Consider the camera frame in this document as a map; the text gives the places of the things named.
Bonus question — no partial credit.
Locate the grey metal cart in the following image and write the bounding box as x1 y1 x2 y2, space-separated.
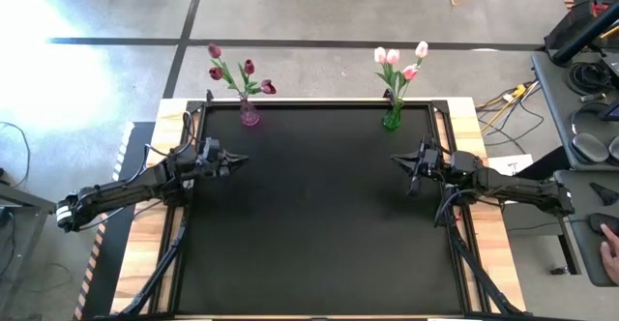
0 183 59 321

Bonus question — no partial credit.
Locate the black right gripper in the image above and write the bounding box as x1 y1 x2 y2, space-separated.
390 136 444 180

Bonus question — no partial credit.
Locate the black diagonal frame strut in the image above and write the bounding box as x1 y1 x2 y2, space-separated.
444 214 514 315
120 223 189 316

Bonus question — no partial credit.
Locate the person's hand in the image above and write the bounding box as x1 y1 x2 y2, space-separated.
599 222 619 284

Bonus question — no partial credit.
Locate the coiled black cable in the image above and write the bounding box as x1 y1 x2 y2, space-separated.
566 62 615 96

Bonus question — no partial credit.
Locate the white paper sheet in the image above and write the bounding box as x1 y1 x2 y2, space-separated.
487 154 534 177

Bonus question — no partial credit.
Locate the purple glass vase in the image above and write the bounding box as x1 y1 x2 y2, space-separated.
240 96 261 128

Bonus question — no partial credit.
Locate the yellow floor cable bundle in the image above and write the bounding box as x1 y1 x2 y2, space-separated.
476 81 545 147

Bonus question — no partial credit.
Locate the grey desk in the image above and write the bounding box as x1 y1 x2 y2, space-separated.
531 49 619 171
553 168 619 288

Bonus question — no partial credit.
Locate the black pole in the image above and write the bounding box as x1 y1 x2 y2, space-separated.
552 1 619 67

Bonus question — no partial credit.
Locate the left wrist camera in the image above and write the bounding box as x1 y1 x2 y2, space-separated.
202 136 222 157

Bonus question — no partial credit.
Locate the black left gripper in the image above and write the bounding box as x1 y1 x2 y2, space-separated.
192 151 251 179

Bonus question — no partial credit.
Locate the green glass vase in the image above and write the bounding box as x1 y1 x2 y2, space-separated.
382 99 403 131

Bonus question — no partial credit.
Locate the black over-ear headphones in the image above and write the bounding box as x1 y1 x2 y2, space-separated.
570 102 619 165

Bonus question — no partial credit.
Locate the red and black toolbox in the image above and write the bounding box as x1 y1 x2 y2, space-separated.
545 0 611 50

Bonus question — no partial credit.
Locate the black wedge-shaped object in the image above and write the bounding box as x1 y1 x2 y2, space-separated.
589 182 619 207

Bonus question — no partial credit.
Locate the black computer mouse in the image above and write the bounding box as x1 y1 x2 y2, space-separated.
587 213 619 238

